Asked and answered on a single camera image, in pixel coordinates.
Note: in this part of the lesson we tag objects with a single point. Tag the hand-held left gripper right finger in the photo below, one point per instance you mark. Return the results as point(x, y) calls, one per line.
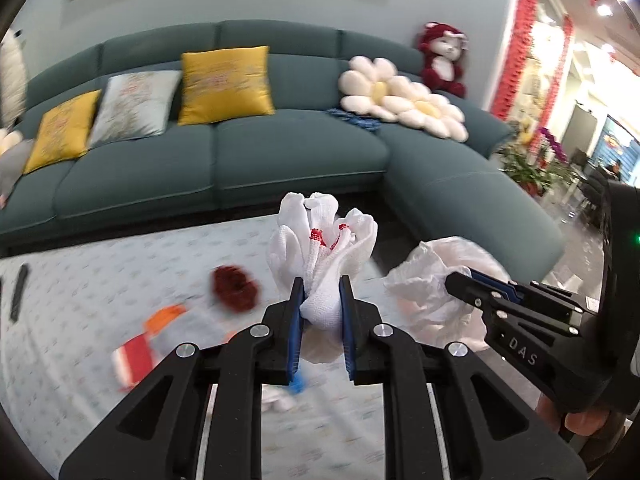
point(347, 327)

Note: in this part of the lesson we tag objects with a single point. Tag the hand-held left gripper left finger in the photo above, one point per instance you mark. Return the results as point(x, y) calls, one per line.
point(297, 322)

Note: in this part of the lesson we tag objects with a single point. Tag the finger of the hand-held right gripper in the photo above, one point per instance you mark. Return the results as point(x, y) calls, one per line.
point(492, 305)
point(487, 280)

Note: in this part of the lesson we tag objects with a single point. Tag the trash bin with white liner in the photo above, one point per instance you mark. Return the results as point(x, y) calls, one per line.
point(440, 295)

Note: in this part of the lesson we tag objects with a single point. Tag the white cloth with red marks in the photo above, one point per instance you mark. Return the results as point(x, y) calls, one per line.
point(320, 260)

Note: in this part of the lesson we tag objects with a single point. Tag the dark red wrapper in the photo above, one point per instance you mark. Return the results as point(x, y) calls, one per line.
point(235, 287)

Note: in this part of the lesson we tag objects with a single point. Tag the orange snack packet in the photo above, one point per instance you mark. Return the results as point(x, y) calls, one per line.
point(170, 332)

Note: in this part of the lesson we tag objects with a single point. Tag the person's right hand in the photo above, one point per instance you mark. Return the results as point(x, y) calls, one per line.
point(587, 422)

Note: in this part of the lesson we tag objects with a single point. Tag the green potted plant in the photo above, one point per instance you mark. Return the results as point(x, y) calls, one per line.
point(525, 170)

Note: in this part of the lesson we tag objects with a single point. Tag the black chairs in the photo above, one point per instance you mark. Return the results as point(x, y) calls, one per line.
point(595, 195)

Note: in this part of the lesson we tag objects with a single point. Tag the purple orchid plant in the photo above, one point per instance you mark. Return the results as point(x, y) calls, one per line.
point(552, 145)

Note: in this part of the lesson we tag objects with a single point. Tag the dark standing panel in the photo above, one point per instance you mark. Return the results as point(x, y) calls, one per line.
point(582, 132)

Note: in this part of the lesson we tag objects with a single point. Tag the teal sectional sofa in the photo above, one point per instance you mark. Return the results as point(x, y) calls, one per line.
point(300, 145)

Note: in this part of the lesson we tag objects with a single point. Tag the pale floral tablecloth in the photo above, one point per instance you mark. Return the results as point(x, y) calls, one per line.
point(100, 270)

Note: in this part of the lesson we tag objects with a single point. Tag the blue patterned fabric item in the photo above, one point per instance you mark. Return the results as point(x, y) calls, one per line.
point(355, 119)

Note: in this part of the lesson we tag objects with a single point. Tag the red and white plush toy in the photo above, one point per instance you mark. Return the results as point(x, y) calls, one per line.
point(442, 60)

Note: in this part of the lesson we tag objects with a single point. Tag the wide red paper garland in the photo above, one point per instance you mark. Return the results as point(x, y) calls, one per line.
point(515, 35)

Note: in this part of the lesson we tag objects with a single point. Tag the large yellow embroidered cushion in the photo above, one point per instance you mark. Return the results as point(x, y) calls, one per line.
point(225, 85)

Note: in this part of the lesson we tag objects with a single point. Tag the narrow red paper garland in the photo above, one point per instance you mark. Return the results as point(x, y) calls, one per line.
point(568, 35)

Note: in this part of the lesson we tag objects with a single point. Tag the pale embroidered cushion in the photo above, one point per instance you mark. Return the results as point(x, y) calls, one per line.
point(132, 105)

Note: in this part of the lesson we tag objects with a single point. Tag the black remote control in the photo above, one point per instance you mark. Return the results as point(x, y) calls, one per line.
point(20, 292)

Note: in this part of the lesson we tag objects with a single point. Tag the small yellow embroidered cushion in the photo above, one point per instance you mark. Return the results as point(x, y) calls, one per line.
point(60, 130)

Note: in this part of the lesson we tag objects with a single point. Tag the grey plush toy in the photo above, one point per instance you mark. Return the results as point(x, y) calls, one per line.
point(12, 175)

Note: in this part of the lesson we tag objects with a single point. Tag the white fluffy object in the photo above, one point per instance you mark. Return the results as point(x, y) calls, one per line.
point(11, 80)

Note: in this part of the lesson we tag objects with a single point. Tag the blue wall poster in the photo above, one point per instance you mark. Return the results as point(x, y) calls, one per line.
point(620, 137)

